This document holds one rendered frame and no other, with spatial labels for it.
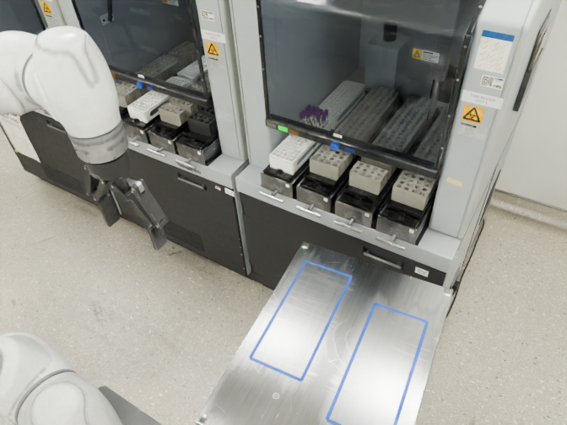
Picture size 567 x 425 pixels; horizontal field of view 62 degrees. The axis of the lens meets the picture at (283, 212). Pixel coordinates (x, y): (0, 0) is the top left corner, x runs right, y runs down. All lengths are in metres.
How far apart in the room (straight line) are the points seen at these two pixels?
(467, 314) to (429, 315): 1.06
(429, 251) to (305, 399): 0.66
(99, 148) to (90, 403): 0.55
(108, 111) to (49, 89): 0.09
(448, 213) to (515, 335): 0.96
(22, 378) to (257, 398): 0.52
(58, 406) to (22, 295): 1.66
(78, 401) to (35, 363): 0.17
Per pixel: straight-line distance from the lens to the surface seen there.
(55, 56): 0.77
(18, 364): 1.21
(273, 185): 1.72
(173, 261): 2.56
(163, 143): 2.01
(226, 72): 1.69
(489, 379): 2.23
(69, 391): 1.13
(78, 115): 0.80
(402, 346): 1.26
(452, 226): 1.60
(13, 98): 0.90
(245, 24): 1.55
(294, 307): 1.30
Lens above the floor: 1.89
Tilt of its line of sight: 44 degrees down
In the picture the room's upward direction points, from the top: 4 degrees counter-clockwise
